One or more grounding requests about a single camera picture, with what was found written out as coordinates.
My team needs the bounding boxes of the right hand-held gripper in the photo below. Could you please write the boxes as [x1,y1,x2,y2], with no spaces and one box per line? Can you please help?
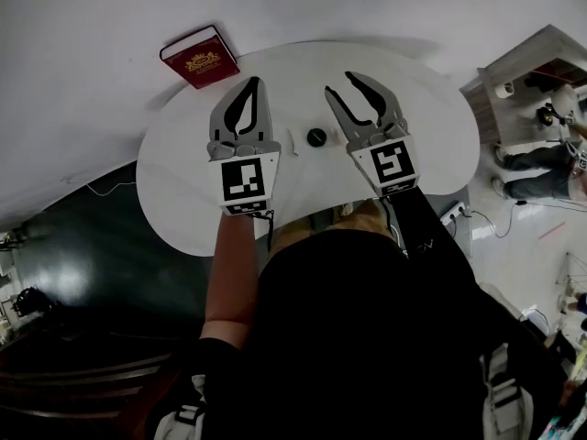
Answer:
[324,71,421,199]

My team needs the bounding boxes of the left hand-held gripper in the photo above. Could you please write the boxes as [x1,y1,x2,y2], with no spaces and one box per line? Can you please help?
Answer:
[205,75,282,220]

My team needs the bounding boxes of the small dark round cap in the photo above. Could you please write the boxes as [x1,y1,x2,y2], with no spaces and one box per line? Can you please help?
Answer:
[305,126,328,149]

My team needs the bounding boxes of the person's right forearm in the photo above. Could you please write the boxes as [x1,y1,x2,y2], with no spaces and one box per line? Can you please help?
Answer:
[382,184,479,289]

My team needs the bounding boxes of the person's left forearm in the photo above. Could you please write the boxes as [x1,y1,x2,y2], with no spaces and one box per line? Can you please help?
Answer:
[198,212,261,351]

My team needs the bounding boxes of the white curved table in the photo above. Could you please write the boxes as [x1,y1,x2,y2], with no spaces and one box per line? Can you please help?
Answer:
[136,39,482,259]

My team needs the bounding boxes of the red book gold emblem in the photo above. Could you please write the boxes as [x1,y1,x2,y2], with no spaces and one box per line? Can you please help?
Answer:
[158,24,241,92]

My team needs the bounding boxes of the person's tan trousers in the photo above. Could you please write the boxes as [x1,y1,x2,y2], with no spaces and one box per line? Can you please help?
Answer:
[273,198,396,248]

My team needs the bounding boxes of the white power strip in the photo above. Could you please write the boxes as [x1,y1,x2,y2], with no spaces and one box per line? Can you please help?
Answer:
[439,201,471,226]

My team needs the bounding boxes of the grey shelf unit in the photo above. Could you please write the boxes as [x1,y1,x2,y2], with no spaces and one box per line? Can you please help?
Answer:
[460,24,587,149]

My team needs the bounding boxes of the red tape strip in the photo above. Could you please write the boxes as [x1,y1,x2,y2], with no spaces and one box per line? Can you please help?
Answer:
[537,221,572,242]

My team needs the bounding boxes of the person's black shirt torso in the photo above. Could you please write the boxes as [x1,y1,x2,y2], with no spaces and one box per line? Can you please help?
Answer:
[146,228,570,440]

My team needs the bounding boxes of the black device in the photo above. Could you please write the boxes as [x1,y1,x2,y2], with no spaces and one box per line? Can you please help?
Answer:
[12,286,54,318]

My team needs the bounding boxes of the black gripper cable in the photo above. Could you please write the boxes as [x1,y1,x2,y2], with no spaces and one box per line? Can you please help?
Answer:
[253,209,277,252]
[380,196,410,257]

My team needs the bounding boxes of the white floor cable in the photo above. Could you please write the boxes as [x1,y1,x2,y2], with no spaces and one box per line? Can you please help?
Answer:
[85,180,138,197]

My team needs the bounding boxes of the black floor cable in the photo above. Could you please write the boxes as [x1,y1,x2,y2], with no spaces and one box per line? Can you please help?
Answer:
[470,198,587,240]

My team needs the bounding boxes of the white wire rack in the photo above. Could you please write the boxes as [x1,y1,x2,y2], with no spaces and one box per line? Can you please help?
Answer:
[556,251,587,293]

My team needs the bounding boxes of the grey backpack strap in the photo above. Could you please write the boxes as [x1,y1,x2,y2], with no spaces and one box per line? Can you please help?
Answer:
[152,372,208,440]
[478,343,536,440]

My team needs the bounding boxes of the dark wooden bed frame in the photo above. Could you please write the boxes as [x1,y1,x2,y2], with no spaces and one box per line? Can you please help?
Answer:
[0,350,185,440]

